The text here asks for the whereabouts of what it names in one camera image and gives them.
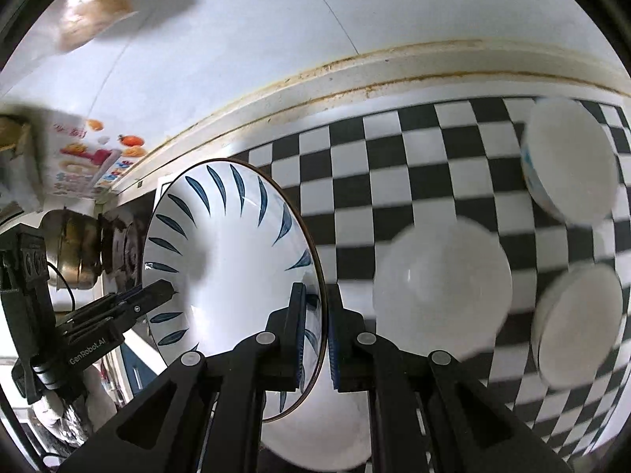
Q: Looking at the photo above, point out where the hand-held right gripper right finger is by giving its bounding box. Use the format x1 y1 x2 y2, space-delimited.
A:
328 286 573 473

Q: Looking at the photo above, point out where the white plate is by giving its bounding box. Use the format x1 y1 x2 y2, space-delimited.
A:
260 379 373 471

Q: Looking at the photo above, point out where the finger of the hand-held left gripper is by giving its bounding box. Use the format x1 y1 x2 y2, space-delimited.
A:
55 304 149 350
116 280 177 316

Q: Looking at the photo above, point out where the black white checkered tablecloth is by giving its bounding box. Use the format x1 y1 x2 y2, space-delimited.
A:
231 96 631 464

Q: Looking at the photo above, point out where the white bowl blue print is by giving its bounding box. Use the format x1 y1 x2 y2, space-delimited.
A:
521 97 620 225

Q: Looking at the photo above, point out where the black glass cooktop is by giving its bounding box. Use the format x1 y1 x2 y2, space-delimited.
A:
99 191 161 306

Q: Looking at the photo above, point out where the blue leaf pattern plate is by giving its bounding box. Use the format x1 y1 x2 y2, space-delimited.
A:
142 158 327 422

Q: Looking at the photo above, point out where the plastic bag of eggs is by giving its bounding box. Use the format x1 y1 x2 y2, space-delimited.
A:
58 0 135 53

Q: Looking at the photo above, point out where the gas stove burner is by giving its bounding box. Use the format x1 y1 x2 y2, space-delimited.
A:
101 212 149 281

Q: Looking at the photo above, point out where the stainless steel steamer pot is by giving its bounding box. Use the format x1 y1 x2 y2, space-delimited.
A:
41 208 106 290

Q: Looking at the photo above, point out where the colourful wall sticker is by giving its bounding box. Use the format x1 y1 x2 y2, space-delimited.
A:
48 112 149 199

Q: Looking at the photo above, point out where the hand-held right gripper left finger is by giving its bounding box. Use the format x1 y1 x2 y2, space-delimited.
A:
59 283 307 473

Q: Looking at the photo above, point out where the white bowl red floral print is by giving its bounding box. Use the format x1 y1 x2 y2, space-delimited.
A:
373 217 513 361

